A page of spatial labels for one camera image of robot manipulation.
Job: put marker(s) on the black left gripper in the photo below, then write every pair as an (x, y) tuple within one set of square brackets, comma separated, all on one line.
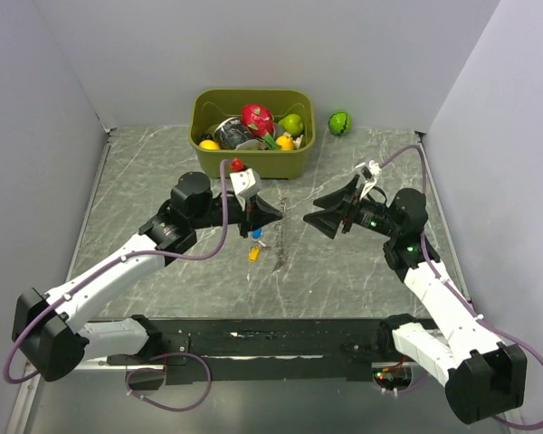
[(259, 214)]

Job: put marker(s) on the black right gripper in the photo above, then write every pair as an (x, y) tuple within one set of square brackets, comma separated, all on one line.
[(329, 220)]

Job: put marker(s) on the blue key tag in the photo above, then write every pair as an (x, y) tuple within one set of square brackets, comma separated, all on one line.
[(256, 233)]

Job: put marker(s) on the yellow key tag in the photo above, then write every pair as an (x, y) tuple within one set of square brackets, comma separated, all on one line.
[(254, 253)]

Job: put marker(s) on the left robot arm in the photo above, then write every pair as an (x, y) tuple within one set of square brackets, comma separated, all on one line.
[(55, 331)]

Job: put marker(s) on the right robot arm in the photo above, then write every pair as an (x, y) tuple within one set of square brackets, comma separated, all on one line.
[(481, 375)]

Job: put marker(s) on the yellow lemon toy right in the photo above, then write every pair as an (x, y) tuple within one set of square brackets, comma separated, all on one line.
[(285, 143)]

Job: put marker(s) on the yellow lemon toy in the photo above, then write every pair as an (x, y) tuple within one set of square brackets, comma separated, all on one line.
[(209, 144), (285, 143)]

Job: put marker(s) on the green watermelon toy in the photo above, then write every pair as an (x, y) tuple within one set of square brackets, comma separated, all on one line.
[(340, 123)]

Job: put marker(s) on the yellow lemon toy left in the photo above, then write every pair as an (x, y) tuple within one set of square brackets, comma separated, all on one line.
[(209, 144)]

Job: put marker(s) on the red dragon fruit toy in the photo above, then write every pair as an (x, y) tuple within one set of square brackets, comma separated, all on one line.
[(258, 119)]

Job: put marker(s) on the green pear toy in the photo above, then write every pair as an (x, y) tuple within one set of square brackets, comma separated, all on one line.
[(292, 124)]

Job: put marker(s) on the olive green plastic bin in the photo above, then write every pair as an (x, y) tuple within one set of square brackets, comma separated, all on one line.
[(214, 106)]

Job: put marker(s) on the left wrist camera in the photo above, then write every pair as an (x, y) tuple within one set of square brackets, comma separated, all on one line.
[(246, 183)]

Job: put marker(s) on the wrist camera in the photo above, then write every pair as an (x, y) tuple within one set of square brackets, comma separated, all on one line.
[(371, 171), (246, 183)]

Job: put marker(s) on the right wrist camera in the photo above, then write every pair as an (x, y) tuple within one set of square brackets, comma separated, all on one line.
[(371, 171)]

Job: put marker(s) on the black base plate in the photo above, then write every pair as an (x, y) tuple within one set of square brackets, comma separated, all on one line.
[(266, 349)]

